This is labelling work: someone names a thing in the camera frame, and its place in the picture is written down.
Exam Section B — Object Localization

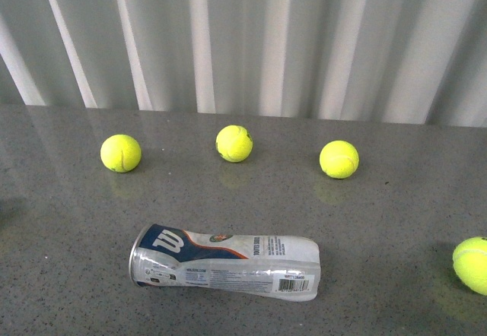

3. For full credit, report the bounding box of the clear Wilson tennis ball can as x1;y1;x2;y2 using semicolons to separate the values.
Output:
129;223;321;302

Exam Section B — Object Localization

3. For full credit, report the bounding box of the yellow tennis ball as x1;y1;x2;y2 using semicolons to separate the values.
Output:
100;135;142;173
215;125;253;163
319;141;359;179
452;236;487;296

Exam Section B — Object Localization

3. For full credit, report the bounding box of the yellow tennis ball right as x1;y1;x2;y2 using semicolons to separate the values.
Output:
319;141;359;179

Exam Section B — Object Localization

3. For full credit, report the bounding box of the yellow tennis ball centre left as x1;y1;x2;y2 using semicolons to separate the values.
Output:
100;135;142;173

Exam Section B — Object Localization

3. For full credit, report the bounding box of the yellow tennis ball far left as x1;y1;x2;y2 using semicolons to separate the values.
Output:
452;236;487;296

